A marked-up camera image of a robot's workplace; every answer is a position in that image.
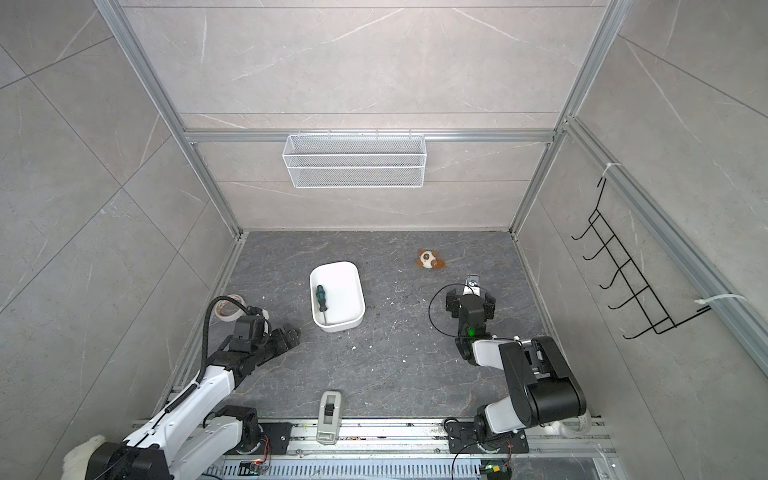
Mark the clear tape roll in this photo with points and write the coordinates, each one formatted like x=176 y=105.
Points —
x=575 y=427

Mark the white fluffy plush toy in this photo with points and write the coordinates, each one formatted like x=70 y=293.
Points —
x=75 y=462

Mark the brown white plush toy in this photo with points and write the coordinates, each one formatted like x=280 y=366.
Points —
x=429 y=259

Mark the black wire hook rack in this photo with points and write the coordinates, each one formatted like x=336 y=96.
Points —
x=628 y=272

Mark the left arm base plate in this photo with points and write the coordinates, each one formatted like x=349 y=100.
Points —
x=270 y=437

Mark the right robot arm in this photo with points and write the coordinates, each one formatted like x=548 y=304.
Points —
x=541 y=386

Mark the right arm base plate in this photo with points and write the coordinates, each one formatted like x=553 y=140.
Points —
x=463 y=438

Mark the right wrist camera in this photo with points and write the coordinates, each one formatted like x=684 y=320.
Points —
x=472 y=285

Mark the green black screwdriver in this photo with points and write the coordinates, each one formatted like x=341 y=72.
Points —
x=322 y=302

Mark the small round tape roll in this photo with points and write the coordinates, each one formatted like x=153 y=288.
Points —
x=227 y=310

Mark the white plastic bin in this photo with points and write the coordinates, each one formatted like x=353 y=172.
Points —
x=344 y=295

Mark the white grey label maker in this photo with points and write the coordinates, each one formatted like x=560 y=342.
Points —
x=329 y=418

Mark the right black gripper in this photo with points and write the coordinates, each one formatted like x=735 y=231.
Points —
x=455 y=304

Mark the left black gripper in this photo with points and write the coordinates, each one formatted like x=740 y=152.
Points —
x=283 y=344

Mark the white zip tie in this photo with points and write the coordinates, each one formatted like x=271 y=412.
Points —
x=714 y=298

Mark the white wire mesh basket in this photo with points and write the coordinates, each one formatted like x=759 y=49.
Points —
x=346 y=161

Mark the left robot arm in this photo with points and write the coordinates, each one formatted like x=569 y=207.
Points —
x=195 y=429

